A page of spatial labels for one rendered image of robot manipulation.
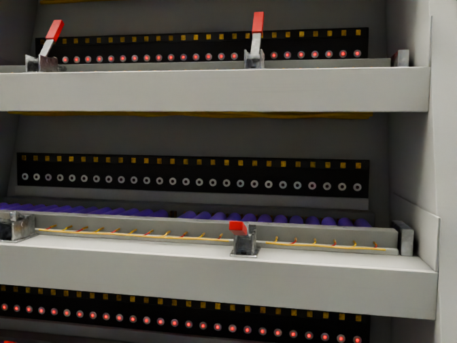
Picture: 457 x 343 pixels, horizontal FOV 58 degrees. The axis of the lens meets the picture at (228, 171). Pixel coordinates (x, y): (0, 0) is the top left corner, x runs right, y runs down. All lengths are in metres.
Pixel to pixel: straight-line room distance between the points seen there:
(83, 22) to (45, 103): 0.31
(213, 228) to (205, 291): 0.08
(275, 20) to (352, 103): 0.30
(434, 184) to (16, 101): 0.47
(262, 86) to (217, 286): 0.21
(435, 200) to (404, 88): 0.12
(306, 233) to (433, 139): 0.16
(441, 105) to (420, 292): 0.18
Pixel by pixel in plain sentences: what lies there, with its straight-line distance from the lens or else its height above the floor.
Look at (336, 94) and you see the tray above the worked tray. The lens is 0.45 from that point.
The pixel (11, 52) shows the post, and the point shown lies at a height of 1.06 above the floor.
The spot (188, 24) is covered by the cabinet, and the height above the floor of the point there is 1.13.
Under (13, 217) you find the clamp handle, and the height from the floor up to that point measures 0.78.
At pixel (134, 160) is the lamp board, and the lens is 0.63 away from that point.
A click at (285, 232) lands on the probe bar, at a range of 0.46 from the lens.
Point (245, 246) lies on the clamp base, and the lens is 0.45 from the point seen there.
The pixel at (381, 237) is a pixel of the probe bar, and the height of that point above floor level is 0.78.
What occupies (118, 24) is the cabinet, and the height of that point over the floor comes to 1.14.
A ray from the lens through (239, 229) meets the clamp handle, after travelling 0.36.
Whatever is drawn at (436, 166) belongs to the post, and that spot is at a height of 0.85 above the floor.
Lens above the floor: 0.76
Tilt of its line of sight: 11 degrees up
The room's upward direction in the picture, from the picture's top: 3 degrees clockwise
